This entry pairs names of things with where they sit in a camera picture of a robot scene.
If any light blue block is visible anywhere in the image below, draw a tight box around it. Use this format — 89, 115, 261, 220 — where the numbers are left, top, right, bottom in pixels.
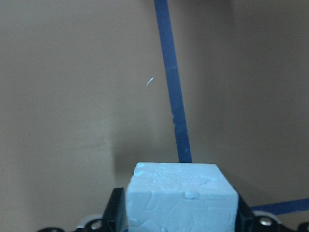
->
126, 162, 239, 232

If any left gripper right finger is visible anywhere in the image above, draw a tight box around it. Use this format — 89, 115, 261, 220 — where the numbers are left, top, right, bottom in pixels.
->
235, 195, 254, 232

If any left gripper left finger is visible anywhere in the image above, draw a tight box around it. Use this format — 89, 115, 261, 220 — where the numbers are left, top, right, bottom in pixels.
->
102, 188, 126, 232

